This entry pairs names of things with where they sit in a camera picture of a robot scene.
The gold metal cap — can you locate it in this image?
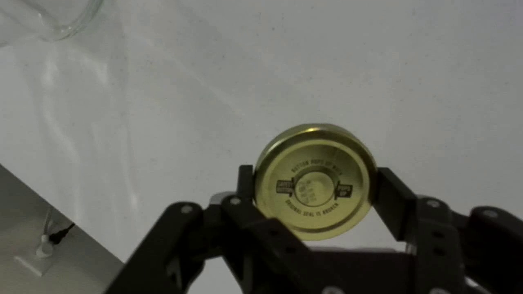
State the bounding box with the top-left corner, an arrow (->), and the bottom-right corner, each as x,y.
253,123 -> 377,240

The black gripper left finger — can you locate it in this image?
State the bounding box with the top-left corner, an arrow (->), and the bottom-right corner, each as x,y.
105,165 -> 310,294

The white cable connector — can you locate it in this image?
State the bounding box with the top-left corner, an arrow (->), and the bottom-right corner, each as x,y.
13,224 -> 73,278

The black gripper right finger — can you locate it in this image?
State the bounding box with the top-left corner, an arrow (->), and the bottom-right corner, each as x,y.
371,168 -> 523,294

